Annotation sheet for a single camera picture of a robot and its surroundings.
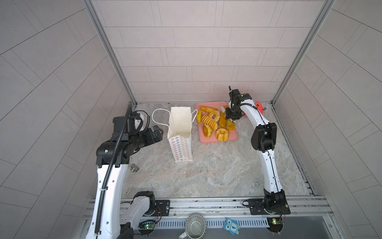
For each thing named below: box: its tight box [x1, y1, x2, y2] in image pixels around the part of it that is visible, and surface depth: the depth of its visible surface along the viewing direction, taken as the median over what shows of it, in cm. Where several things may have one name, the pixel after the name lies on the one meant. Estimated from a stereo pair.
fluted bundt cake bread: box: [215, 127, 230, 142], surface depth 96 cm
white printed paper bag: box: [167, 106, 193, 162], surface depth 79 cm
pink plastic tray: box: [195, 101, 239, 144], surface depth 100 cm
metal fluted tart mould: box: [185, 213, 208, 239], surface depth 67 cm
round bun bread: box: [202, 124, 213, 138], surface depth 97 cm
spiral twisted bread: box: [200, 115, 218, 131], surface depth 101 cm
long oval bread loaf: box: [218, 112, 228, 128], surface depth 101 cm
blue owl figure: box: [223, 217, 241, 236], surface depth 67 cm
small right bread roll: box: [226, 118, 235, 131], surface depth 99 cm
